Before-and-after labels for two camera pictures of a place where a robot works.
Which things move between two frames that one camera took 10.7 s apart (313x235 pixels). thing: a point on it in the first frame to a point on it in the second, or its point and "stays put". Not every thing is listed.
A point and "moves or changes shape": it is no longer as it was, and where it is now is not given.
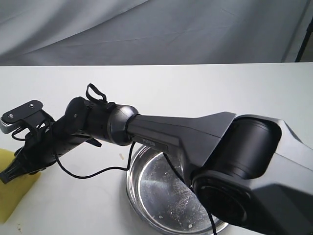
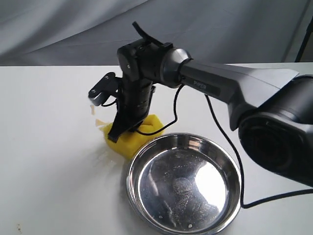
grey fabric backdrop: (72, 32) stays put
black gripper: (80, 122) to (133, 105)
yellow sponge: (12, 193) moves or changes shape
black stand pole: (309, 32) stays put
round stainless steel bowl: (162, 198) stays put
